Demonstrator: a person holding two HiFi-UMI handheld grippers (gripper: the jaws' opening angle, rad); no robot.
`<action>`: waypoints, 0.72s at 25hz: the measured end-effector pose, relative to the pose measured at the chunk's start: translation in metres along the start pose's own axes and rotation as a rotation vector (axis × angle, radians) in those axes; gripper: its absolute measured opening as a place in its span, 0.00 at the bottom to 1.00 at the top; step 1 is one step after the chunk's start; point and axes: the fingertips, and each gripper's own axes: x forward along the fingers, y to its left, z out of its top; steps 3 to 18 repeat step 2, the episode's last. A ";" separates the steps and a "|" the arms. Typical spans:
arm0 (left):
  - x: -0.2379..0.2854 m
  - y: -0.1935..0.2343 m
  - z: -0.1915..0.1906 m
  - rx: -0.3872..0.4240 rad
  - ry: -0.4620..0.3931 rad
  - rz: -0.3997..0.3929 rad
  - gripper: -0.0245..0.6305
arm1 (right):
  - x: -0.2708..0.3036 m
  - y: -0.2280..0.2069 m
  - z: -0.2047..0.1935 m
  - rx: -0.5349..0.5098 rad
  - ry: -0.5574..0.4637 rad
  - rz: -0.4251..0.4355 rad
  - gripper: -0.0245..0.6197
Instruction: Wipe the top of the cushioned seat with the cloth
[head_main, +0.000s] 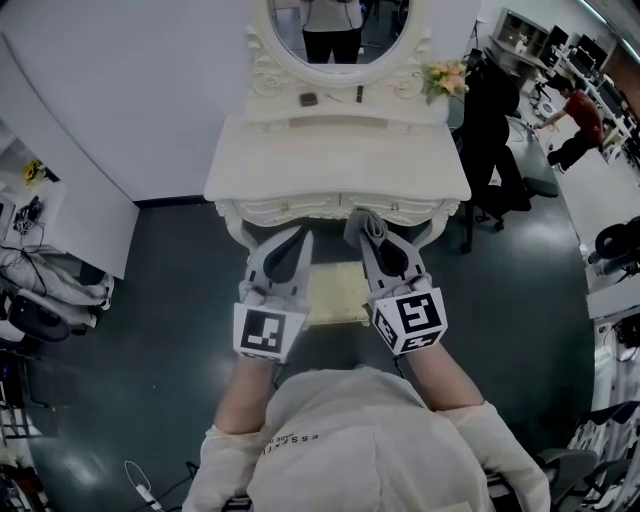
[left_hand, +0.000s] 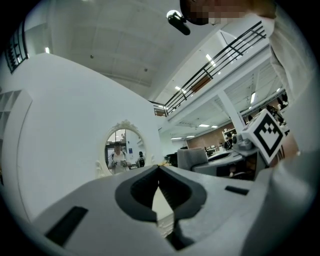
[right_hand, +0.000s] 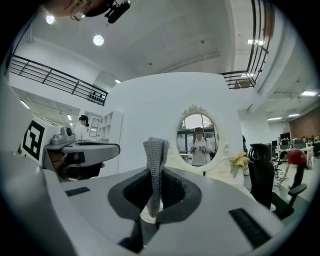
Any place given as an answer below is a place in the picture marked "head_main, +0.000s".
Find grey shelf cabinet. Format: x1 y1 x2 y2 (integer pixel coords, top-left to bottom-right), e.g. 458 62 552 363
491 6 552 57

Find white cable with adapter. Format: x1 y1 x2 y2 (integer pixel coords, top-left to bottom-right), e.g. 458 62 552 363
123 459 162 507

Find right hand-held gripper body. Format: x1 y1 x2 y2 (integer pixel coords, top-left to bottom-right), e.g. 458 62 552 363
367 271 448 357

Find white partition panel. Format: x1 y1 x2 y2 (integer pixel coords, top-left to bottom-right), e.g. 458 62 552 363
0 31 142 281

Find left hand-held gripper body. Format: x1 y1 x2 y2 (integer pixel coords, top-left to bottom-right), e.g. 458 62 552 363
232 277 310 364

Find person's left forearm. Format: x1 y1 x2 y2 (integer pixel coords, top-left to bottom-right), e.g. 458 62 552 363
213 355 284 437

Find yellow flower bouquet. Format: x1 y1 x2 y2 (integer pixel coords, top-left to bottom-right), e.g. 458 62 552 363
421 59 470 105

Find grey office chair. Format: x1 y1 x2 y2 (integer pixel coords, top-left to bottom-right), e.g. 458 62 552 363
533 446 632 512

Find grey cloth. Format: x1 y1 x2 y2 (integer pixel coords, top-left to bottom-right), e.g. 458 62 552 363
343 206 389 251

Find black round stool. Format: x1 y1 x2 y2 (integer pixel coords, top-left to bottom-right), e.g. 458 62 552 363
6 291 72 345

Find patterned white fabric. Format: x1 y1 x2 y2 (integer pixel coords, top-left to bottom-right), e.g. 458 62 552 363
568 399 640 504

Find cream cushioned seat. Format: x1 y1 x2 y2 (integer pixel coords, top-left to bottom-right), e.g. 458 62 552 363
303 261 375 327

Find person's right forearm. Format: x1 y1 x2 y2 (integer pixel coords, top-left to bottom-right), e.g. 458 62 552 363
398 342 485 415

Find oval vanity mirror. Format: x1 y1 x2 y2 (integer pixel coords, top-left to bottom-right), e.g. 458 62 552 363
248 0 434 99

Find person's cream sweatshirt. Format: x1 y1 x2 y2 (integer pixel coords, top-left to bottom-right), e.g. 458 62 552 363
181 366 552 512

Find white ornate vanity table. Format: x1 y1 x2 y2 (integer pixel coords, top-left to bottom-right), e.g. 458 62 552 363
203 0 473 262

